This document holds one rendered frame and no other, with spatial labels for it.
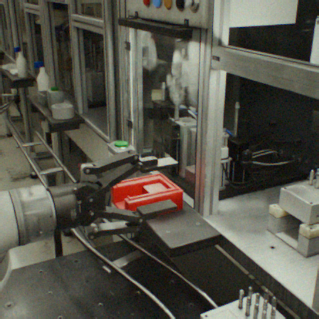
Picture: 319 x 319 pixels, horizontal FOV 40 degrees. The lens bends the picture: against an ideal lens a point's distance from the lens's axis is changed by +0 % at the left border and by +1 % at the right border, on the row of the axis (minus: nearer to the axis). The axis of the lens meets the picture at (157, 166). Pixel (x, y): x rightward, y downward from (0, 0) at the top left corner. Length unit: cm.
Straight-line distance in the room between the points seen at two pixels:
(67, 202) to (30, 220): 6
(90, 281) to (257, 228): 50
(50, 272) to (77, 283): 10
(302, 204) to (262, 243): 13
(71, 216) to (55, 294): 59
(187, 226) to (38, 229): 49
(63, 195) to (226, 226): 51
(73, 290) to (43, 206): 62
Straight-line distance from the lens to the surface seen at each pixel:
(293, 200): 103
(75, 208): 71
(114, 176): 75
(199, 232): 108
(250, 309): 82
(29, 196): 70
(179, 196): 115
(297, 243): 104
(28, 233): 70
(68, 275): 134
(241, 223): 113
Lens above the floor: 147
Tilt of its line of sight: 23 degrees down
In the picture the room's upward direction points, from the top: straight up
